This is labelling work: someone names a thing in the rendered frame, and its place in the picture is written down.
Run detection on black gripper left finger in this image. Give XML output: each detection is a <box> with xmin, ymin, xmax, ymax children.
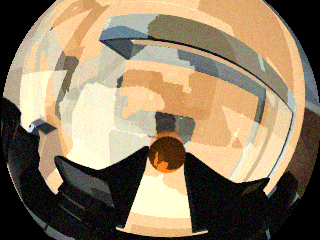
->
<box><xmin>53</xmin><ymin>147</ymin><xmax>149</xmax><ymax>229</ymax></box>

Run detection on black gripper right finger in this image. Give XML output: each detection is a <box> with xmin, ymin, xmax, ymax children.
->
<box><xmin>183</xmin><ymin>152</ymin><xmax>271</xmax><ymax>233</ymax></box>

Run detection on low clear glass walls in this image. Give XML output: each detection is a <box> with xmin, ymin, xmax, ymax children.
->
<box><xmin>105</xmin><ymin>40</ymin><xmax>292</xmax><ymax>183</ymax></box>

